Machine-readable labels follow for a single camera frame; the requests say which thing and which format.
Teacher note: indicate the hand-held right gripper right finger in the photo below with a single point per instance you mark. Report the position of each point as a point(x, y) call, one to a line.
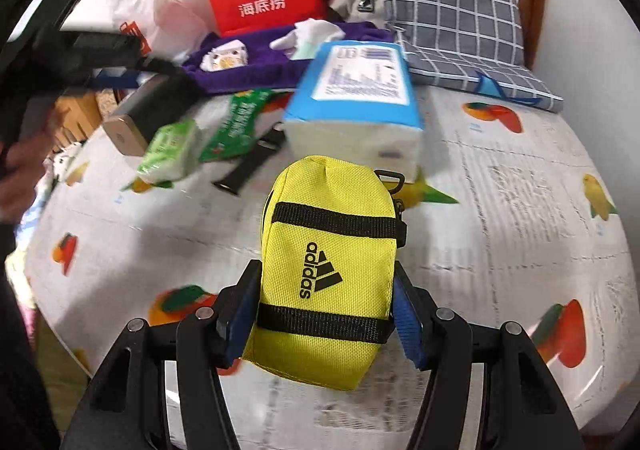
point(407, 325)

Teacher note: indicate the purple knit cloth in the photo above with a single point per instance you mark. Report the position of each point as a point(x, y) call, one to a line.
point(260, 70)

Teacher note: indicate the person's left hand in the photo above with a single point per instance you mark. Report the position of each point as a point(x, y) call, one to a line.
point(22, 170)

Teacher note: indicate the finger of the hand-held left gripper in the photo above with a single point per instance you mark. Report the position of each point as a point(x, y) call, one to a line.
point(155, 66)

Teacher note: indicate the light wooden furniture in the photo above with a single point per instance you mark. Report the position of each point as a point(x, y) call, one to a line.
point(75, 120)

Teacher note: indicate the person's dark clothing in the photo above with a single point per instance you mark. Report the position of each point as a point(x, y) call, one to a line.
point(22, 355)

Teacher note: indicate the small white toy figure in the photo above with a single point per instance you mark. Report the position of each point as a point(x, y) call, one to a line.
point(225, 57)

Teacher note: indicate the yellow fabric pouch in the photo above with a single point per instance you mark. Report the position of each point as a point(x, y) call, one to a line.
point(320, 270)

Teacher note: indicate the blue tissue pack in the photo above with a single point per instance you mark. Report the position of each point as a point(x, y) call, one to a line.
point(355, 100)

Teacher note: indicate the grey checked cloth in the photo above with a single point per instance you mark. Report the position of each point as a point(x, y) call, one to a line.
point(450, 15)

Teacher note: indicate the green snack packet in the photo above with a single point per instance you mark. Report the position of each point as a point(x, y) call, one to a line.
point(240, 120)

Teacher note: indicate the green wet wipes pack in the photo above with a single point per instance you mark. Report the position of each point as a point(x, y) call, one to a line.
point(172, 150)

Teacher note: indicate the white plastic bag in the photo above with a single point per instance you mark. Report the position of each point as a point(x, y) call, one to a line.
point(145, 5)

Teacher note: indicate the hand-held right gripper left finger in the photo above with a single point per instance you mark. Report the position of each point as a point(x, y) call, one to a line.
point(241, 312)

